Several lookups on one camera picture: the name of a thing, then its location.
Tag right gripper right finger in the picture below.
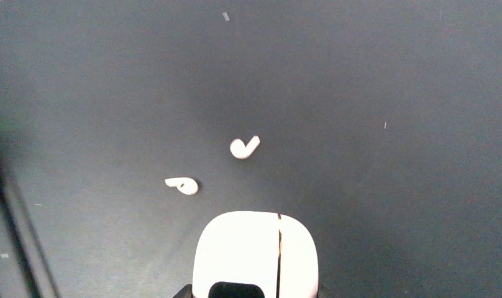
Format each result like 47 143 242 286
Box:
317 285 338 298

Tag beige square charging case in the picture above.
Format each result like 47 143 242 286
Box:
191 211 321 297

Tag white earbud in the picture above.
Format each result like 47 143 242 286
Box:
229 135 260 160
165 177 199 196

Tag black front rail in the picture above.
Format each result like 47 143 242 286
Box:
0 123 63 298

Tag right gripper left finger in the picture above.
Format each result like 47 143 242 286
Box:
173 284 193 298

